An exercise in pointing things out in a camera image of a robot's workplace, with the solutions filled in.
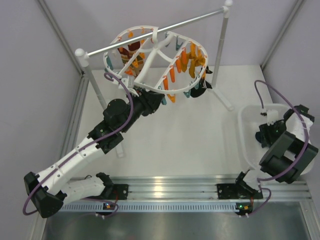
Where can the teal back clothes peg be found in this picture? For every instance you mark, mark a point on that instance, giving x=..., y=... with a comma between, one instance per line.
x=178, y=44

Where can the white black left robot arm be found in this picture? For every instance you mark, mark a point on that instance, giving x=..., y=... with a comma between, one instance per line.
x=51, y=189

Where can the slotted grey cable duct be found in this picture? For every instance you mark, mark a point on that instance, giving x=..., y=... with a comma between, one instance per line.
x=157, y=207

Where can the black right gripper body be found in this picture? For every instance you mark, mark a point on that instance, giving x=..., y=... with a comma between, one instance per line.
x=272, y=132

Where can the maroon striped sock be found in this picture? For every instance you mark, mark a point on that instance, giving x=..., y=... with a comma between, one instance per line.
x=127, y=53

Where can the mustard yellow sock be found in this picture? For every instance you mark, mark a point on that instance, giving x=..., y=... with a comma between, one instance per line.
x=196, y=57

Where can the orange inner peg row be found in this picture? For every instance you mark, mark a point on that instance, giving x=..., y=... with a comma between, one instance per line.
x=175, y=65

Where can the white plastic basket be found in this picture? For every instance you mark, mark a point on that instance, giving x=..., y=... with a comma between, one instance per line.
x=249, y=119

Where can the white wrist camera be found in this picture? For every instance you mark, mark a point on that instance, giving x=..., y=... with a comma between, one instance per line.
x=272, y=116
x=127, y=84

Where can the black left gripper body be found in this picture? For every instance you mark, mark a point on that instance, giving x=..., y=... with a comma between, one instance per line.
x=145, y=105

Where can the teal front clothes peg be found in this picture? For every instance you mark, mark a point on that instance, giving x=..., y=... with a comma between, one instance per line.
x=164, y=101

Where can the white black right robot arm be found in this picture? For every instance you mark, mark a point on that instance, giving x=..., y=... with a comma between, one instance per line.
x=273, y=144

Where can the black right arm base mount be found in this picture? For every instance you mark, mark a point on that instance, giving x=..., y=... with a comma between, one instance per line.
x=230, y=191

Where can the black white patterned sock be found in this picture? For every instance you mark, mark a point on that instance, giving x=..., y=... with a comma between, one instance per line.
x=206, y=76

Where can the orange front clothes peg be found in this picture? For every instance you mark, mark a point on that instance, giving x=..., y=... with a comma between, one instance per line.
x=172, y=98

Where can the white round sock hanger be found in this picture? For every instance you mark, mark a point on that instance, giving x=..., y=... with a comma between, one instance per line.
x=154, y=47

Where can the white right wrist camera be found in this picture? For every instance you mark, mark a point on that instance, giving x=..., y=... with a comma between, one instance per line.
x=272, y=116

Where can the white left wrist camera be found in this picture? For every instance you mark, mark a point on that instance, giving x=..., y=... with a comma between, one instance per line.
x=127, y=84

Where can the teal right clothes peg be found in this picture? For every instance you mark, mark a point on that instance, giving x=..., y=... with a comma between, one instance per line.
x=187, y=93

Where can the dark navy sock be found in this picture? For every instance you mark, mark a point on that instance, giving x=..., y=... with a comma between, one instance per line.
x=259, y=137
x=198, y=91

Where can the teal clothes peg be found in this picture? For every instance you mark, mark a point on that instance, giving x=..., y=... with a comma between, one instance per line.
x=187, y=93
x=108, y=64
x=164, y=101
x=178, y=44

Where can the teal left clothes peg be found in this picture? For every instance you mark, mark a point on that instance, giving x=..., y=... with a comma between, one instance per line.
x=108, y=64

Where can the white metal drying rack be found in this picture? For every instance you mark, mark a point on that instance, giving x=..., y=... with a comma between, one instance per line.
x=84, y=57

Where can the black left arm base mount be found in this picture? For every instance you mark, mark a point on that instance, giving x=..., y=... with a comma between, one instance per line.
x=117, y=191

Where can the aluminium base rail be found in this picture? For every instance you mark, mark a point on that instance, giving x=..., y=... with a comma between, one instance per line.
x=202, y=188

